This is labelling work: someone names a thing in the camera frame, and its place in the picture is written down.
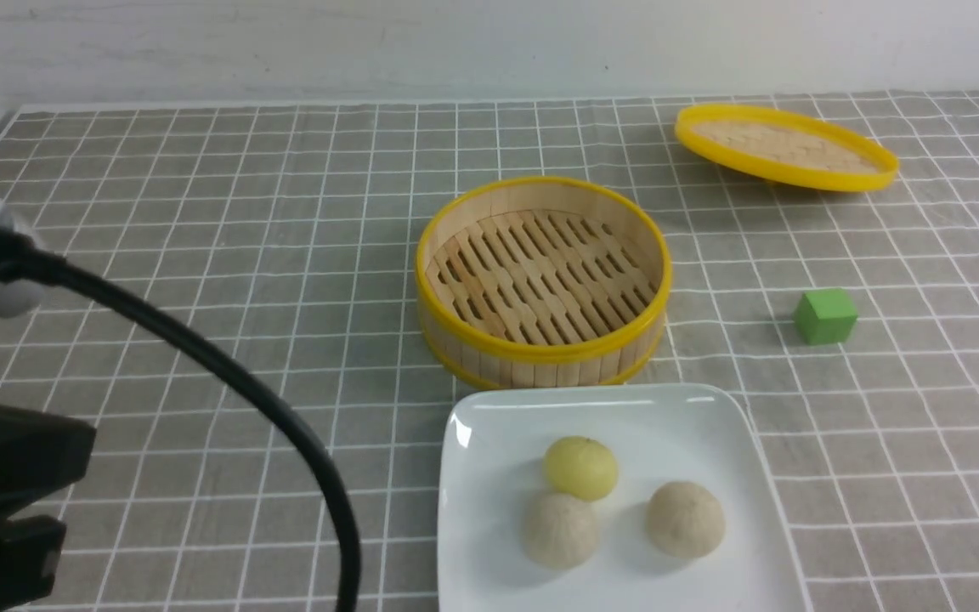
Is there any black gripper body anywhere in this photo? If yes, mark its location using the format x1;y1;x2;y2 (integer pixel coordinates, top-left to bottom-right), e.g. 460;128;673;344
0;405;96;611

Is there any beige steamed bun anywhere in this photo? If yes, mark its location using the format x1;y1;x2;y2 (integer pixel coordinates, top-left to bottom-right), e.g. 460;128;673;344
520;492;601;572
644;481;727;560

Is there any yellow steamed bun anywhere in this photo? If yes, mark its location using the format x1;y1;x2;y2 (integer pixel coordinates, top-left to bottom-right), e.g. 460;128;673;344
541;435;619;502

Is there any white square plate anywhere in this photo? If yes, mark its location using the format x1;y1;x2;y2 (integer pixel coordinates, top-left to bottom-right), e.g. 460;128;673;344
438;383;812;611

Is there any bamboo steamer basket yellow rim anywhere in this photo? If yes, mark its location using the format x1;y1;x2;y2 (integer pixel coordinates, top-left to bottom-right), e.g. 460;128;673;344
413;177;673;388

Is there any green wooden cube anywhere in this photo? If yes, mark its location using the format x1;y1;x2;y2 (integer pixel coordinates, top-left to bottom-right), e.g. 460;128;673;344
793;287;859;345

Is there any steamer lid yellow rim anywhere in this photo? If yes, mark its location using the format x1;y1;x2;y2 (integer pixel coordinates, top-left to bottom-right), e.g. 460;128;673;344
675;104;900;193

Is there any grey checked tablecloth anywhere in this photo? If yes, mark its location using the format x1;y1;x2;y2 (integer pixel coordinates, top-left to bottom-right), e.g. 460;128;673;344
0;92;979;611

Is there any black camera cable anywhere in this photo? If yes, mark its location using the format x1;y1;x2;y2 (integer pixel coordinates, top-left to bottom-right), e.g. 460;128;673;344
0;219;363;612

